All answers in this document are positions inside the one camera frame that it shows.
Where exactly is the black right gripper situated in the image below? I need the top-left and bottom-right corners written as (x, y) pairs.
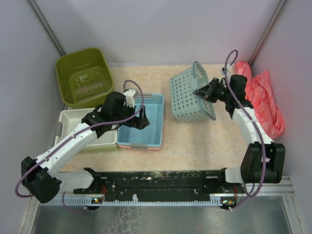
top-left (194, 78), bottom-right (232, 103)

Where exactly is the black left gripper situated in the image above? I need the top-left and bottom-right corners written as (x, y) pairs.
top-left (112, 101), bottom-right (150, 130)

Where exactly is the blue shallow plastic tray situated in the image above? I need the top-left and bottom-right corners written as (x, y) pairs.
top-left (117, 94), bottom-right (164, 151)

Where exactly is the large teal perforated basket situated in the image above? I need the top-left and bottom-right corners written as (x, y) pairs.
top-left (169, 61), bottom-right (216, 123)

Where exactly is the pink shallow plastic tray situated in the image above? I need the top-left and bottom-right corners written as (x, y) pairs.
top-left (118, 144), bottom-right (161, 152)

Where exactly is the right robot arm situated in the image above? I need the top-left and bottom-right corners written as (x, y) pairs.
top-left (193, 75), bottom-right (286, 193)

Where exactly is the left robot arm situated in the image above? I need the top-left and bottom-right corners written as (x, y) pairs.
top-left (18, 89), bottom-right (150, 203)

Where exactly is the light green shallow tray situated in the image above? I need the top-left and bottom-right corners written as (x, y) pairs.
top-left (57, 121), bottom-right (120, 154)

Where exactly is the pink patterned plastic bag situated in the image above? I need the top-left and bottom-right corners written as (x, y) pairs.
top-left (234, 61), bottom-right (286, 139)

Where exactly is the olive green plastic basket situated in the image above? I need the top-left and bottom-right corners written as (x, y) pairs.
top-left (55, 48), bottom-right (115, 109)

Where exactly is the white perforated tray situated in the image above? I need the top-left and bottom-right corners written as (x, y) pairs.
top-left (54, 107), bottom-right (118, 147)

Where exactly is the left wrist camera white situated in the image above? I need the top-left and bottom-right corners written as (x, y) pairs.
top-left (123, 89), bottom-right (138, 108)

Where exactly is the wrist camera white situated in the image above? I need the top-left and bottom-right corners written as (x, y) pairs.
top-left (123, 89), bottom-right (138, 108)
top-left (221, 65), bottom-right (235, 79)

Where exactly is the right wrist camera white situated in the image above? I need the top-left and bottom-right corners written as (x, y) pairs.
top-left (221, 65), bottom-right (235, 79)

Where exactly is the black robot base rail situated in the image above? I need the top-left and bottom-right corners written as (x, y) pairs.
top-left (74, 168), bottom-right (243, 202)

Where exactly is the right corner metal post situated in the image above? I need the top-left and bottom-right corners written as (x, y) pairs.
top-left (248, 0), bottom-right (288, 66)

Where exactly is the corner metal post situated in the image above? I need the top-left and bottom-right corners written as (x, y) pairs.
top-left (27, 0), bottom-right (66, 56)
top-left (248, 0), bottom-right (288, 66)

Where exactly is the white slotted cable duct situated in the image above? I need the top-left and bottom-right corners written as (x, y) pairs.
top-left (46, 196), bottom-right (224, 207)

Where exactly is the aluminium frame rail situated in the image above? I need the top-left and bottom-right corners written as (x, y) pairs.
top-left (257, 175), bottom-right (294, 196)

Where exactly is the left corner metal post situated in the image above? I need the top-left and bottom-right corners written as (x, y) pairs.
top-left (27, 0), bottom-right (66, 56)

